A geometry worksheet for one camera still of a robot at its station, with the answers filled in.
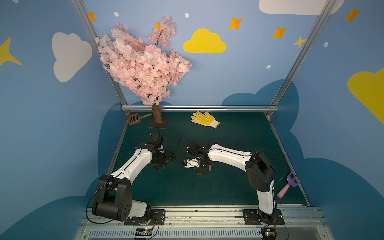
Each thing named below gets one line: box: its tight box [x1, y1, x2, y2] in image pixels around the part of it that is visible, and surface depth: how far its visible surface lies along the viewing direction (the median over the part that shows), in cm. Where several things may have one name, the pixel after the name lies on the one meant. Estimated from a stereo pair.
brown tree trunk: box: [151, 103, 163, 124], surface depth 112 cm
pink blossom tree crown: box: [94, 15, 192, 106], surface depth 76 cm
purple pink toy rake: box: [277, 171, 301, 199], surface depth 86 cm
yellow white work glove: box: [191, 111, 221, 129], surface depth 121 cm
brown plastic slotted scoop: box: [128, 113, 153, 126], surface depth 117 cm
